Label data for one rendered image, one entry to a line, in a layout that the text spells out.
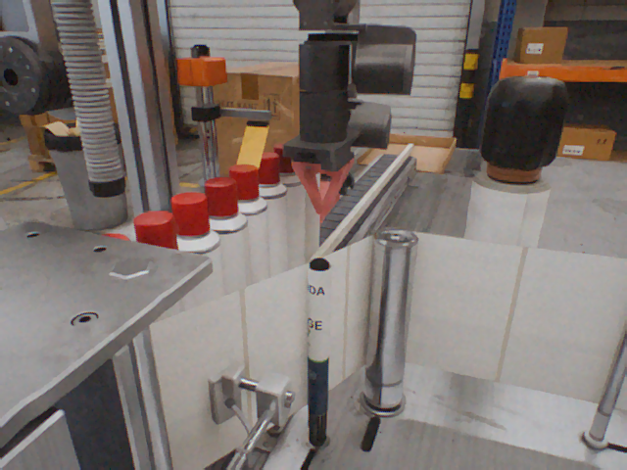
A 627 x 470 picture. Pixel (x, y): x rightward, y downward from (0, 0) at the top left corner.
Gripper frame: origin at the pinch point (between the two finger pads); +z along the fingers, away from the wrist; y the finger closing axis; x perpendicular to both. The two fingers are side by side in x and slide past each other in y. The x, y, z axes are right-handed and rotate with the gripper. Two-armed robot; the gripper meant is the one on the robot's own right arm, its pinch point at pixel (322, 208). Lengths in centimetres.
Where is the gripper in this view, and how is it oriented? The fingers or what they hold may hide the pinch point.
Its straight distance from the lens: 60.0
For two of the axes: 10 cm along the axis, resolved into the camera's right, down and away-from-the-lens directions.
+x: -9.3, -1.5, 3.4
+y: 3.7, -3.9, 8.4
